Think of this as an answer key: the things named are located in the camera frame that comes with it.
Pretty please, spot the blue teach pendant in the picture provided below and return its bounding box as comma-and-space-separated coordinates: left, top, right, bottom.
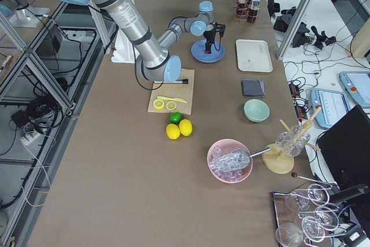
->
339, 71, 370, 108
310, 88, 351, 129

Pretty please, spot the blue plate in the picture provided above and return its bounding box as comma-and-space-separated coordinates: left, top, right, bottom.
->
191, 39, 225, 63

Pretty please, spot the clear wine glass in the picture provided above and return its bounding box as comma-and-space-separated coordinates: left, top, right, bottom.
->
275, 222, 304, 247

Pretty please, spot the metal ice scoop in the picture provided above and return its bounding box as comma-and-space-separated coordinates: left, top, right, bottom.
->
227, 146, 271, 171

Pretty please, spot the stirrer with dark ball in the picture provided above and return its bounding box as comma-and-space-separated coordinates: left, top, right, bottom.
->
291, 172, 332, 186

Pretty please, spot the yellow plastic knife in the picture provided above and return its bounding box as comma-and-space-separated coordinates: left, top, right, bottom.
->
157, 95, 188, 104

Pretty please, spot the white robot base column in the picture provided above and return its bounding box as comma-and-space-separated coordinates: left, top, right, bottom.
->
111, 29, 139, 64

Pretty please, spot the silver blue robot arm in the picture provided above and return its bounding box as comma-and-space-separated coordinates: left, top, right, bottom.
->
59, 0, 214, 82

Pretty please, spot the copper bottle rack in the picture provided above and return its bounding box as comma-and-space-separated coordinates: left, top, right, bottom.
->
234, 0, 260, 23

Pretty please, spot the wooden cup stand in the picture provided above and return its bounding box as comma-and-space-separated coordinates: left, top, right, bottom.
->
261, 106, 322, 174

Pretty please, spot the clear glass mug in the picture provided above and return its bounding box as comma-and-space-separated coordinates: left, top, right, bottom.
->
275, 126, 310, 157

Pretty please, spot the dark drink bottle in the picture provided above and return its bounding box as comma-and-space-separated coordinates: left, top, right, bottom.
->
235, 0, 247, 19
247, 0, 260, 23

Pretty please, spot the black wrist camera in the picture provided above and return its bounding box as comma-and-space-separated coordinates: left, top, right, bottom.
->
215, 23, 225, 38

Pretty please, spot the black laptop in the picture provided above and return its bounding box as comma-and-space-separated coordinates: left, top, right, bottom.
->
316, 104, 370, 193

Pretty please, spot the yellow lemon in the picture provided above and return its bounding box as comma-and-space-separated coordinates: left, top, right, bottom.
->
179, 119, 193, 137
165, 123, 180, 140

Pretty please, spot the wire glass rack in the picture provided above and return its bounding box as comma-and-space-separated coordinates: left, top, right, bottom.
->
285, 183, 346, 245

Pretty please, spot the grey folded cloth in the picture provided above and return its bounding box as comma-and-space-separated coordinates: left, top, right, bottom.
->
241, 79, 265, 97

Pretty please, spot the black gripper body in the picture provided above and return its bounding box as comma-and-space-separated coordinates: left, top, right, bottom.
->
203, 24, 216, 43

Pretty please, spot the black handled tool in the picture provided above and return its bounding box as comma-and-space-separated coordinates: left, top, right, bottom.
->
154, 79, 189, 84

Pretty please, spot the green lime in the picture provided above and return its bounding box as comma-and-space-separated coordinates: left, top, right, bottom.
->
169, 112, 183, 124

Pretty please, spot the cream tray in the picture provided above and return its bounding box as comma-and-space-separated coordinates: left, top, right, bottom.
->
235, 39, 273, 73

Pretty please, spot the aluminium frame post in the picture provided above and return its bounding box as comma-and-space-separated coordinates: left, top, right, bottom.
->
276, 0, 312, 60

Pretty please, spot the lemon half slice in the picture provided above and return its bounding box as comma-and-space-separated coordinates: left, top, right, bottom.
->
165, 101, 177, 111
153, 99, 165, 110

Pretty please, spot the green bowl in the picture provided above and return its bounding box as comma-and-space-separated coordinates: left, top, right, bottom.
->
243, 99, 270, 123

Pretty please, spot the pink bowl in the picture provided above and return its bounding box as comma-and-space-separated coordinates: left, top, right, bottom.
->
207, 139, 253, 183

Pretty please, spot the wooden cutting board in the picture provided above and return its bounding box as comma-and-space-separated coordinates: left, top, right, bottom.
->
147, 69, 195, 115

